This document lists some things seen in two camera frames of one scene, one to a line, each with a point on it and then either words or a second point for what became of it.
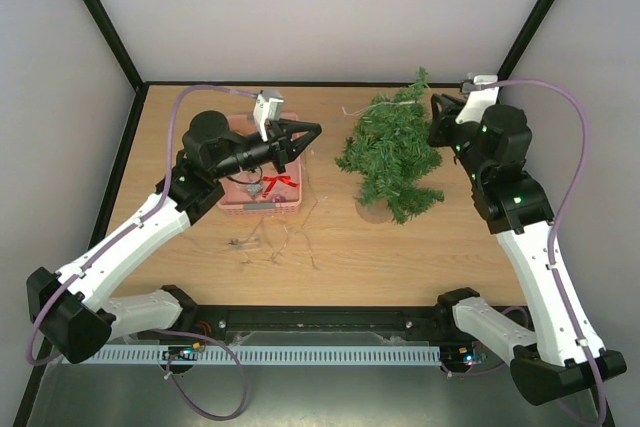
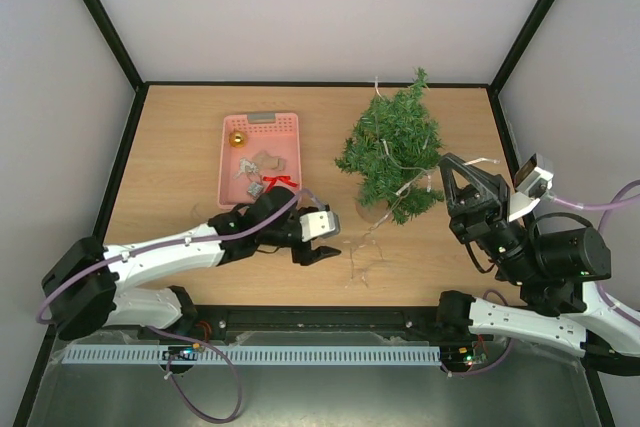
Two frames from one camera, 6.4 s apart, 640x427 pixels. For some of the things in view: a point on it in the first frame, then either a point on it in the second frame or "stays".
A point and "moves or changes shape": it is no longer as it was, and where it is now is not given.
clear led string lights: x=274 y=230 moves or changes shape
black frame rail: x=316 y=325 stays
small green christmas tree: x=392 y=151 stays
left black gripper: x=281 y=143 -> x=304 y=255
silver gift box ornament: x=254 y=188 stays
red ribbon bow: x=283 y=178 stays
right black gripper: x=451 y=125 -> x=478 y=202
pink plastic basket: x=258 y=190 stays
